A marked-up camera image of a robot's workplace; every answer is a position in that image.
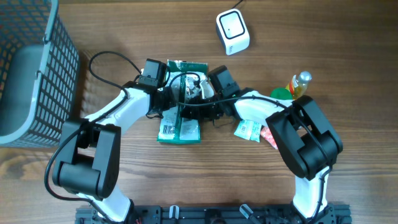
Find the green white plastic package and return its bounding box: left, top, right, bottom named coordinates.
left=157, top=60, right=208, bottom=144

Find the light teal wipes packet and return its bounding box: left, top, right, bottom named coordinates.
left=234, top=120, right=262, bottom=142

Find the red white tissue pack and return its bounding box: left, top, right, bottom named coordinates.
left=260, top=126, right=278, bottom=149

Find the green lid white jar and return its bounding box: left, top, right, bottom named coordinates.
left=270, top=88, right=293, bottom=100

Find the yellow dish soap bottle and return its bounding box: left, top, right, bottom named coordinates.
left=285, top=71, right=312, bottom=100

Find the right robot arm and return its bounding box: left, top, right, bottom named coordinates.
left=177, top=65, right=343, bottom=223

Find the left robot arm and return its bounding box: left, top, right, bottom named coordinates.
left=44, top=59, right=174, bottom=223

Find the white barcode scanner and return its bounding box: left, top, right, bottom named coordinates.
left=216, top=9, right=250, bottom=55

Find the dark grey plastic basket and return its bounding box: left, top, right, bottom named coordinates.
left=1, top=0, right=80, bottom=147

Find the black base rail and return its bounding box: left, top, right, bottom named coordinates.
left=75, top=203, right=353, bottom=224

